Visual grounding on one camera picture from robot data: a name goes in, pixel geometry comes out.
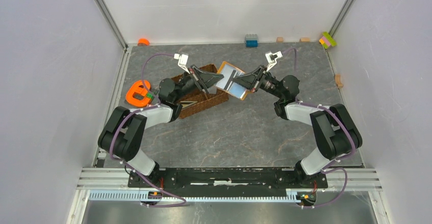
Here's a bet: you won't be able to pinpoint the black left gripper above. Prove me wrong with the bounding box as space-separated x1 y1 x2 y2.
174 65 225 102

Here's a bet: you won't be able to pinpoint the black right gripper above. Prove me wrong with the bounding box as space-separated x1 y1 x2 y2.
231 65 283 100

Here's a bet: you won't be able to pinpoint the yellow leather card holder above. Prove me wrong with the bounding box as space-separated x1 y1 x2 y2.
215 61 254 101

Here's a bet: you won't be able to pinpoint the blue cards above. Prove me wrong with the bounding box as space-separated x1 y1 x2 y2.
218 64 249 99

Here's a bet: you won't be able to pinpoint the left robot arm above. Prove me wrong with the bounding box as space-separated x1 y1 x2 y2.
97 65 224 187

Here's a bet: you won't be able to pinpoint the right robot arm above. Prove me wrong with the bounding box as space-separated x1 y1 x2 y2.
233 66 363 187

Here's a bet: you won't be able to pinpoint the brown woven basket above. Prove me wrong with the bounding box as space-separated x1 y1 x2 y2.
159 72 228 121

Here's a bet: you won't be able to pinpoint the tan sticks in basket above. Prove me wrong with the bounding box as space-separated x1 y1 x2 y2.
180 100 198 108

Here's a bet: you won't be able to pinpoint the blue grey toy bricks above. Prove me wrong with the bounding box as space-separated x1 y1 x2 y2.
245 34 259 48

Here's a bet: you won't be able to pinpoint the orange letter shaped block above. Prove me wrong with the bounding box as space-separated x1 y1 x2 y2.
125 80 152 107

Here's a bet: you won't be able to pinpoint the orange round cap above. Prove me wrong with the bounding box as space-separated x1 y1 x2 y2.
137 38 150 46

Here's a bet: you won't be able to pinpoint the green pink yellow bricks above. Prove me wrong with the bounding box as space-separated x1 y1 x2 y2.
319 32 337 49

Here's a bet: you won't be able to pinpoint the curved wooden block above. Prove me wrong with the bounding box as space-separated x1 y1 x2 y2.
334 74 344 89

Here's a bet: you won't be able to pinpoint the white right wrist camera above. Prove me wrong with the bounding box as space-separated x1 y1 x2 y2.
265 51 283 72

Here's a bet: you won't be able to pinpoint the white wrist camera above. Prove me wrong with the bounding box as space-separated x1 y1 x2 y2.
265 51 283 72
174 53 190 74

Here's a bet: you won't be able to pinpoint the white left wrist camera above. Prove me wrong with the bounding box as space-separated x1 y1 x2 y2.
174 53 190 74

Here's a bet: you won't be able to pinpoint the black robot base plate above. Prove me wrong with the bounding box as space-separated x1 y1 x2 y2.
127 166 329 198

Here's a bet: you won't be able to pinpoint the aluminium frame rail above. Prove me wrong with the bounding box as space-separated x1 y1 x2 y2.
94 0 128 50

